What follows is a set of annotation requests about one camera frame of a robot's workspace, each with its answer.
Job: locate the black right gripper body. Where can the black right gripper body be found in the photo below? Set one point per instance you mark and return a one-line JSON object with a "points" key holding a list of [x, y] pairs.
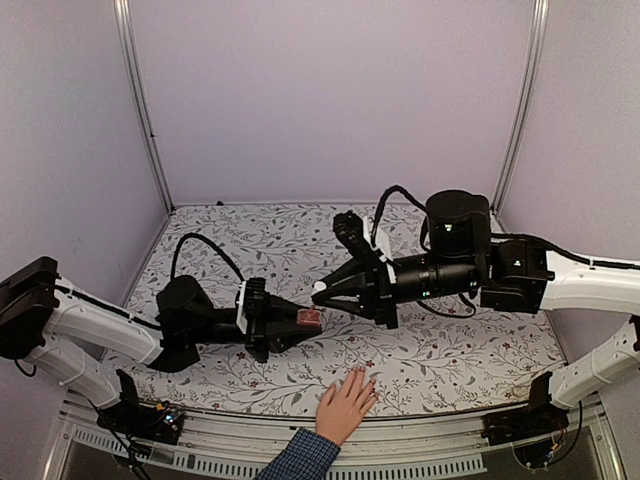
{"points": [[376, 284]]}

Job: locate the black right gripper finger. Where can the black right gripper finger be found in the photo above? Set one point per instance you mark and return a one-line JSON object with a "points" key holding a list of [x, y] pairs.
{"points": [[351, 278], [351, 305]]}

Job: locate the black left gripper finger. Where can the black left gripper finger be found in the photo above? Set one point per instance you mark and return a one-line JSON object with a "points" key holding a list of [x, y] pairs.
{"points": [[283, 308], [284, 336]]}

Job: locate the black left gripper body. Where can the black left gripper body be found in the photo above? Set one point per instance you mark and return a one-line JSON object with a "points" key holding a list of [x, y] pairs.
{"points": [[257, 347]]}

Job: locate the pink nail polish bottle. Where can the pink nail polish bottle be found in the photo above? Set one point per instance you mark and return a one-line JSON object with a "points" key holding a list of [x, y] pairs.
{"points": [[309, 317]]}

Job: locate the blue checked sleeve forearm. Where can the blue checked sleeve forearm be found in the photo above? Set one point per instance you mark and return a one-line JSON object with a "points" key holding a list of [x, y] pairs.
{"points": [[308, 456]]}

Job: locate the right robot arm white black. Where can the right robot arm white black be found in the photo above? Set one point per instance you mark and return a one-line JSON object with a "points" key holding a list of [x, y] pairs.
{"points": [[515, 273]]}

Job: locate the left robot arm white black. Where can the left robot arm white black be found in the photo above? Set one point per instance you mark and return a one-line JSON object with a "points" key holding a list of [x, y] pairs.
{"points": [[44, 316]]}

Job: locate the person's bare hand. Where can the person's bare hand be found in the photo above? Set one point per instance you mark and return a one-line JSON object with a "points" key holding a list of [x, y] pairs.
{"points": [[342, 409]]}

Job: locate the floral patterned table mat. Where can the floral patterned table mat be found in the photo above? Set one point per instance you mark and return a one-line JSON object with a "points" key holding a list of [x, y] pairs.
{"points": [[443, 357]]}

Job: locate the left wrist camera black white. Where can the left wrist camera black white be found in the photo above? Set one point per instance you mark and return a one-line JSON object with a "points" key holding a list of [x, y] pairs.
{"points": [[249, 302]]}

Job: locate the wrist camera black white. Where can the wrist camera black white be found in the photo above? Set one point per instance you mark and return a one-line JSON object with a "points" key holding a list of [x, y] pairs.
{"points": [[249, 302], [354, 233]]}

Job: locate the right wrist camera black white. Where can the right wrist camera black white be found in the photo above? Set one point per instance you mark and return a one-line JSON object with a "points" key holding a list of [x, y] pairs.
{"points": [[354, 233]]}

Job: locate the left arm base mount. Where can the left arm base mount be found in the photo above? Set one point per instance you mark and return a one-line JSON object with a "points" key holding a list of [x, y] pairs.
{"points": [[161, 423]]}

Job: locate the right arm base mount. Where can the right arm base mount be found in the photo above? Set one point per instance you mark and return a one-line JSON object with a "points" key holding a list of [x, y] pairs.
{"points": [[537, 417]]}

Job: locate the front aluminium rail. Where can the front aluminium rail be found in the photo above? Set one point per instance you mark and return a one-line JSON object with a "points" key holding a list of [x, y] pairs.
{"points": [[216, 445]]}

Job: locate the right aluminium frame post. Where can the right aluminium frame post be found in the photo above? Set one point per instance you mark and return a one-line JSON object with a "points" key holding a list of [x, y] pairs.
{"points": [[534, 54]]}

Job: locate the aluminium frame post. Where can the aluminium frame post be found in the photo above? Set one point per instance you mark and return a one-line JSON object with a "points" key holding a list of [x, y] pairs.
{"points": [[534, 54], [126, 35]]}

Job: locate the left aluminium frame post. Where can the left aluminium frame post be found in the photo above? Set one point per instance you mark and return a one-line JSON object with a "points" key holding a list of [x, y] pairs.
{"points": [[126, 35]]}

